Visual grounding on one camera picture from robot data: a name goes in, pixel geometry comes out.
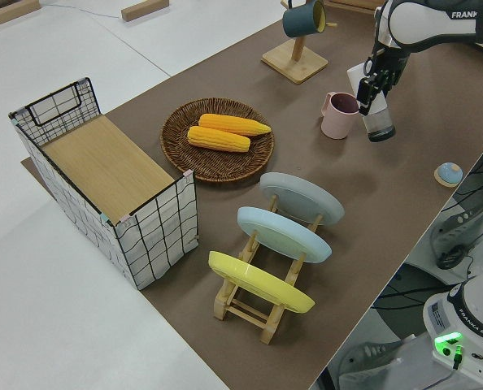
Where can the pink mug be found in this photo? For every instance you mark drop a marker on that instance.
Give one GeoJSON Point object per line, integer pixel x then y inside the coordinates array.
{"type": "Point", "coordinates": [335, 126]}

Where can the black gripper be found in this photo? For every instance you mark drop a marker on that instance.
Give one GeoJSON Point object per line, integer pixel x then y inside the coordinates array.
{"type": "Point", "coordinates": [392, 63]}

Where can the grey plate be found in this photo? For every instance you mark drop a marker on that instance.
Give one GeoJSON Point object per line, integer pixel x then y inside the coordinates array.
{"type": "Point", "coordinates": [302, 195]}

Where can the blue service bell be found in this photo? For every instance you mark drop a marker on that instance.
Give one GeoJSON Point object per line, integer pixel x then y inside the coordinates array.
{"type": "Point", "coordinates": [449, 174]}

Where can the wooden block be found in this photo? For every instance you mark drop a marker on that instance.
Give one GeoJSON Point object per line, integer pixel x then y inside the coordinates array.
{"type": "Point", "coordinates": [144, 10]}
{"type": "Point", "coordinates": [10, 12]}

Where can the wooden plate rack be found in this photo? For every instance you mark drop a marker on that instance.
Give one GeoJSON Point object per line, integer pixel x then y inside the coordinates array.
{"type": "Point", "coordinates": [268, 329]}

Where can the yellow plate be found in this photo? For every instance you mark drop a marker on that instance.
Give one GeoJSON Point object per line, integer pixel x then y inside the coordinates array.
{"type": "Point", "coordinates": [258, 280]}

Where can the brown table mat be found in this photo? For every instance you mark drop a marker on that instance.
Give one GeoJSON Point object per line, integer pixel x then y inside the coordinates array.
{"type": "Point", "coordinates": [367, 211]}

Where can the light blue plate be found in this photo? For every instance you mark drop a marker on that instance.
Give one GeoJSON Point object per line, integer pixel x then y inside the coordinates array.
{"type": "Point", "coordinates": [282, 233]}

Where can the wooden mug stand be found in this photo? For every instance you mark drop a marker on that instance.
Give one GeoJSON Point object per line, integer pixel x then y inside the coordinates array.
{"type": "Point", "coordinates": [294, 65]}

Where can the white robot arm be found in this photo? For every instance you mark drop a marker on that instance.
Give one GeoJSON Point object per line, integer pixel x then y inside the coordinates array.
{"type": "Point", "coordinates": [428, 24]}

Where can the brown wicker basket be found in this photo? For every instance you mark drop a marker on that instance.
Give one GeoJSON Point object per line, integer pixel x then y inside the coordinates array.
{"type": "Point", "coordinates": [217, 166]}

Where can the yellow corn cob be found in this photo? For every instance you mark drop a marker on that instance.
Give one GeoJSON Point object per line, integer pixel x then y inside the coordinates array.
{"type": "Point", "coordinates": [245, 125]}
{"type": "Point", "coordinates": [217, 140]}

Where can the dark blue mug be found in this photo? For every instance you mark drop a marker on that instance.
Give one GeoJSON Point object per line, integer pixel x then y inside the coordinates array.
{"type": "Point", "coordinates": [300, 22]}

